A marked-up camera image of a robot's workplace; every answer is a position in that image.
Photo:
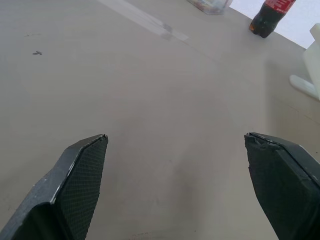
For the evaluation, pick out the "cream plastic basket tray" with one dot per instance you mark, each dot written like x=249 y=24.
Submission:
x=313 y=62

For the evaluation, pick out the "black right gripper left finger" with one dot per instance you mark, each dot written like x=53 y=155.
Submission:
x=75 y=190

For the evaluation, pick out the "clear box of coloured clips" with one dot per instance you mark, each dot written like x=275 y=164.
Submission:
x=210 y=5

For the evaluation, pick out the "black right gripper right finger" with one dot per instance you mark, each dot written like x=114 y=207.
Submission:
x=282 y=185

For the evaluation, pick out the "cola bottle with red label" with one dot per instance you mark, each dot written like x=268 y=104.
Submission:
x=266 y=18

